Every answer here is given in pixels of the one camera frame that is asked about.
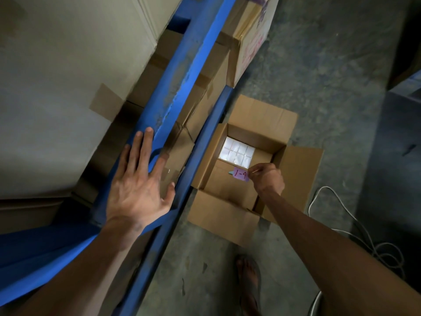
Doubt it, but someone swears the person's right hand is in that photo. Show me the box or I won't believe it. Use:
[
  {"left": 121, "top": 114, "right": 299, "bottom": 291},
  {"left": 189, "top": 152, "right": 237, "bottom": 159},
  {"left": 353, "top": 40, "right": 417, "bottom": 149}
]
[{"left": 247, "top": 162, "right": 286, "bottom": 198}]

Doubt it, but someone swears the person's right sandalled foot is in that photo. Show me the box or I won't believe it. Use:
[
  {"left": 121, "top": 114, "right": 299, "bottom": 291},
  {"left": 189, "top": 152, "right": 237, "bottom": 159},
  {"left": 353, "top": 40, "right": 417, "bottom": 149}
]
[{"left": 234, "top": 254, "right": 263, "bottom": 316}]

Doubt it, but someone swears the white cable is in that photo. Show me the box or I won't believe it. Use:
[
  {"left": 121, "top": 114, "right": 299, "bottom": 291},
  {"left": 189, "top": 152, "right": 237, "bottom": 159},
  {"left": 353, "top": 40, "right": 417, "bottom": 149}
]
[{"left": 307, "top": 186, "right": 406, "bottom": 316}]

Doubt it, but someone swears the black floor platform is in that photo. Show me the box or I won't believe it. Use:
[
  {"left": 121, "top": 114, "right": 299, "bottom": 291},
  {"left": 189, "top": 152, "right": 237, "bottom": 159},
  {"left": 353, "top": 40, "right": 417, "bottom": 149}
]
[{"left": 353, "top": 68, "right": 421, "bottom": 293}]

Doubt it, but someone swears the person's right forearm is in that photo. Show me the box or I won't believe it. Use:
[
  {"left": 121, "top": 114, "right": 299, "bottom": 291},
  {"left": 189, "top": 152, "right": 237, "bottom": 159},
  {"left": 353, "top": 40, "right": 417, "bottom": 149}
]
[{"left": 260, "top": 192, "right": 421, "bottom": 316}]

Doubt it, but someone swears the person's left hand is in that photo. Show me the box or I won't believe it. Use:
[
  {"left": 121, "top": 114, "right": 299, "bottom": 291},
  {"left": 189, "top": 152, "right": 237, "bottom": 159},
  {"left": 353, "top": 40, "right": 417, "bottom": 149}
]
[{"left": 105, "top": 126, "right": 177, "bottom": 236}]

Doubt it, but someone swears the purple label sticker 1-4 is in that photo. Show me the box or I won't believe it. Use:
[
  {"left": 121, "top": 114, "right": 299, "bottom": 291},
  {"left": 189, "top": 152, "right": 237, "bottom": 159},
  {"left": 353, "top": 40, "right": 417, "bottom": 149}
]
[{"left": 232, "top": 167, "right": 250, "bottom": 183}]

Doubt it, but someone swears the purple taped printed cardboard box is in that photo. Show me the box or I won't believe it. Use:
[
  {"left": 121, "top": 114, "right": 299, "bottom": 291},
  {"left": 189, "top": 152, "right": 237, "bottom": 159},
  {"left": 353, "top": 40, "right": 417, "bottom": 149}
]
[{"left": 217, "top": 0, "right": 281, "bottom": 88}]

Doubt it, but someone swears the small open cardboard box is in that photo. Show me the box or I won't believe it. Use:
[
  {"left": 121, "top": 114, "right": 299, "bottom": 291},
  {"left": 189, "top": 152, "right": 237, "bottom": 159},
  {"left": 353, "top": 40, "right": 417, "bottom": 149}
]
[{"left": 187, "top": 94, "right": 324, "bottom": 248}]

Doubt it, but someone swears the pack of white packets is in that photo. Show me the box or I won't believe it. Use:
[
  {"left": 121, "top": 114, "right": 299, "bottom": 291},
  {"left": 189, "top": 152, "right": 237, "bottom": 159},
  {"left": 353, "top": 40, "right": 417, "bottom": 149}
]
[{"left": 218, "top": 136, "right": 257, "bottom": 165}]

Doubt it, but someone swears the pile of open brown cartons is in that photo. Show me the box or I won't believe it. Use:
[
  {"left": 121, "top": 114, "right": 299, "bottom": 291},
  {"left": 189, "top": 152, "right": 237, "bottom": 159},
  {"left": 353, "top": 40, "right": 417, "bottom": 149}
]
[{"left": 387, "top": 29, "right": 421, "bottom": 91}]

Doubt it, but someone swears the blue metal shelf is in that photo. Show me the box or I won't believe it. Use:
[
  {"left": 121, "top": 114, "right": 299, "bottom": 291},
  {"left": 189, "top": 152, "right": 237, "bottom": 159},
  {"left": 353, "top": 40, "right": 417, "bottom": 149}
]
[{"left": 0, "top": 0, "right": 239, "bottom": 316}]

